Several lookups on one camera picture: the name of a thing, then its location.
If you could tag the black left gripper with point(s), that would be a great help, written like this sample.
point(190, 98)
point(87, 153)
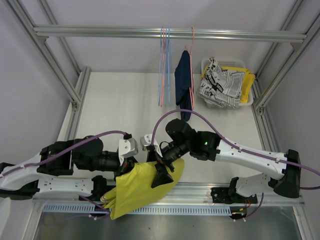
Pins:
point(127, 165)

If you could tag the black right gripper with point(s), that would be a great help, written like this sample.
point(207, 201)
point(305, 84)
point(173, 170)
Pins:
point(162, 176)

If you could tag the olive green trousers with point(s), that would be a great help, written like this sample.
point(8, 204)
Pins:
point(134, 190)

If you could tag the blue hanger of print trousers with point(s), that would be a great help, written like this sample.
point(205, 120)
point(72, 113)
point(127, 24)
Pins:
point(168, 51)

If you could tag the pink hanger of navy trousers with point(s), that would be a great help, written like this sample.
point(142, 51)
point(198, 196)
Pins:
point(190, 51)

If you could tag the navy blue trousers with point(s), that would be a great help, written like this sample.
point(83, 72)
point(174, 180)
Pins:
point(183, 84)

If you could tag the black white print trousers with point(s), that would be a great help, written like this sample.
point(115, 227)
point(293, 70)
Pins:
point(220, 87)

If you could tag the blue hanger of yellow trousers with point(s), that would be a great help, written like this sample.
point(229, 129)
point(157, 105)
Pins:
point(160, 68)

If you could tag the yellow trousers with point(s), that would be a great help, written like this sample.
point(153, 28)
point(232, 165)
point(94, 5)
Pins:
point(226, 86)

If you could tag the blue hanger of olive trousers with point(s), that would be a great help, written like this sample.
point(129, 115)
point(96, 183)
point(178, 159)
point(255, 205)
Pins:
point(166, 68)

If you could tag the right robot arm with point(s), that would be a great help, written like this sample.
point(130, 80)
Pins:
point(278, 172)

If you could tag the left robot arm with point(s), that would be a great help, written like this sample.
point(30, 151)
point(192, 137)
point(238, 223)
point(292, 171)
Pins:
point(49, 173)

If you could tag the white plastic basket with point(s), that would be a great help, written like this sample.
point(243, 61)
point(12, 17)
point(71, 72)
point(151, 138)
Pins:
point(232, 65)

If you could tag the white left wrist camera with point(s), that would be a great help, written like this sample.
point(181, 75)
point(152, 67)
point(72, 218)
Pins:
point(127, 147)

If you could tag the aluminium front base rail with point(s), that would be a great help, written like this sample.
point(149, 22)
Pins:
point(195, 192)

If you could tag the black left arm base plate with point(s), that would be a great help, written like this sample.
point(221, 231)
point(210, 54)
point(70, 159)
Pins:
point(98, 191)

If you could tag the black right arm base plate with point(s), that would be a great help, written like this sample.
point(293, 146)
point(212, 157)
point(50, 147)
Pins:
point(226, 195)

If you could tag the white slotted cable duct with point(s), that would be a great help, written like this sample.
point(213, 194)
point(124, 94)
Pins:
point(154, 209)

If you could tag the aluminium frame left post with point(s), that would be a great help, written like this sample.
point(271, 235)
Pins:
point(76, 94)

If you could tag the aluminium frame post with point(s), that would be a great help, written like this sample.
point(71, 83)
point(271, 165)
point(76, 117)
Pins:
point(281, 58)
point(76, 94)

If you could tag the aluminium frame right post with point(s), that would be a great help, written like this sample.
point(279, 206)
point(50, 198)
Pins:
point(281, 58)

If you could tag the aluminium hanging rail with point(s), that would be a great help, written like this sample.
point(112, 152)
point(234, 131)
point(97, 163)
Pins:
point(99, 31)

